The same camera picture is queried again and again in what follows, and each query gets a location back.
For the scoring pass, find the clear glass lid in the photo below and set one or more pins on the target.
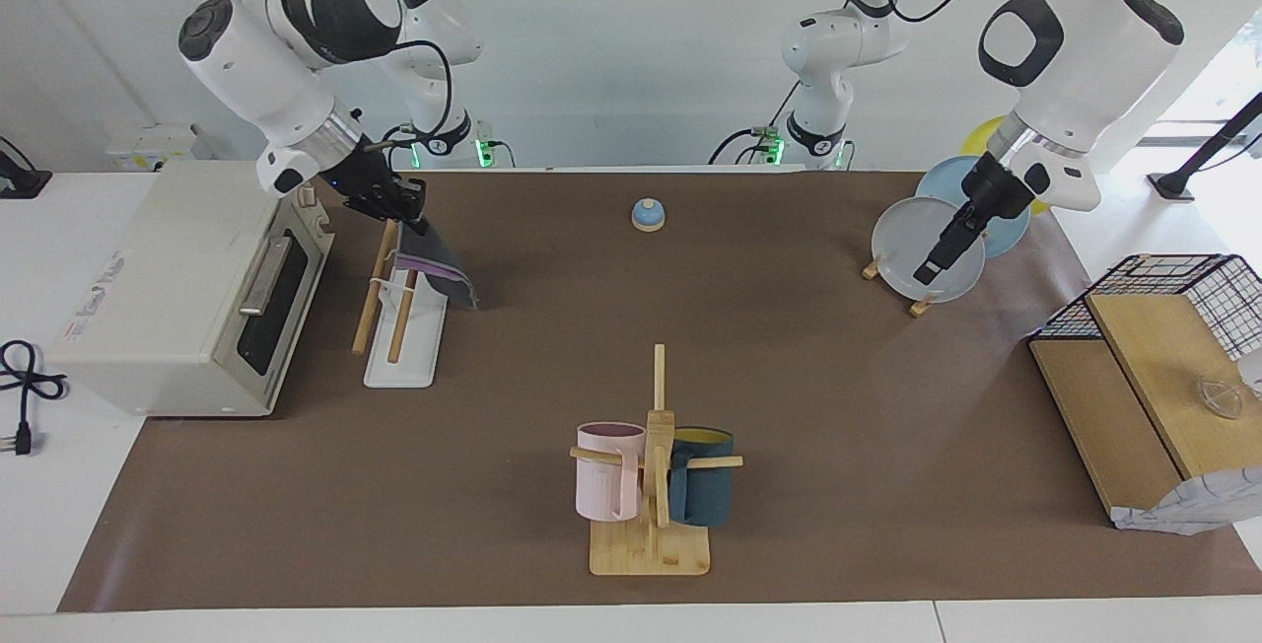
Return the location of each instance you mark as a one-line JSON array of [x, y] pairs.
[[1221, 398]]

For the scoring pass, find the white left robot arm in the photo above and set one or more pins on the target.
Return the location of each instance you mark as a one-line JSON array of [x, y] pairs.
[[1085, 61]]

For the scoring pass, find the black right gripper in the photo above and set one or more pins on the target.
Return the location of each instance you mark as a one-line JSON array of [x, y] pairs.
[[367, 184]]

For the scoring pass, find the wooden mug tree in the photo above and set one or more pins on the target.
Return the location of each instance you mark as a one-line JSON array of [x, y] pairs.
[[651, 549]]

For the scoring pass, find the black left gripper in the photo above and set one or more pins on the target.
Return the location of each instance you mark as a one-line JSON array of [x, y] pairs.
[[996, 199]]

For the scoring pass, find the wooden plate rack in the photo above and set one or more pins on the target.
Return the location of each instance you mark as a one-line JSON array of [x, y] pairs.
[[922, 307]]

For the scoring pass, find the pink mug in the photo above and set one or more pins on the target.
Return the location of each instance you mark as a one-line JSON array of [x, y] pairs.
[[601, 490]]

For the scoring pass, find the purple grey towel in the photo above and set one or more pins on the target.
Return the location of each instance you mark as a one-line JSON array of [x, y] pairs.
[[439, 263]]

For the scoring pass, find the brown table mat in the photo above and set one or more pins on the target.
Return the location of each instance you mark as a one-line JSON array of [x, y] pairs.
[[493, 485]]

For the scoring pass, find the dark teal mug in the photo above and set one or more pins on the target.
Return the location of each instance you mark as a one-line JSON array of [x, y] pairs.
[[705, 495]]

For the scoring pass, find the light blue plate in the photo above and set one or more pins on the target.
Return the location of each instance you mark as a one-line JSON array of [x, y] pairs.
[[946, 179]]

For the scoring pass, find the white power strip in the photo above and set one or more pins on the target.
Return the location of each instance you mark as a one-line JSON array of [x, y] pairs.
[[138, 145]]

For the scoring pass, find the white patterned cloth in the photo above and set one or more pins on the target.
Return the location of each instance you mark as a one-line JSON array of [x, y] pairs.
[[1203, 505]]

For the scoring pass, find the white wooden towel rack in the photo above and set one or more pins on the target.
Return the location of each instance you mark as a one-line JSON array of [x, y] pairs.
[[409, 357]]

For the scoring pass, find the wooden two-tier shelf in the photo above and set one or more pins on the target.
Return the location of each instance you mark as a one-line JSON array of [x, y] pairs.
[[1163, 367]]

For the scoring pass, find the black desk clamp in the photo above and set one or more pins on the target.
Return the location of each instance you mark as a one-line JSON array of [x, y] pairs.
[[20, 181]]

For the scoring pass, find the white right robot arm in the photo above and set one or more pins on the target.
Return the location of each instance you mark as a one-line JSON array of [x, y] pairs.
[[266, 81]]

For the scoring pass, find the grey plate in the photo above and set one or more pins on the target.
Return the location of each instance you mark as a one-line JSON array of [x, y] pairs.
[[907, 249]]

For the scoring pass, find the cream toaster oven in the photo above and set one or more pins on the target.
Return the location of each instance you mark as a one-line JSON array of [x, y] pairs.
[[168, 278]]

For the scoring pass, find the blue call bell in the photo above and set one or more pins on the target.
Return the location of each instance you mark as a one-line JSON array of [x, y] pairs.
[[648, 217]]

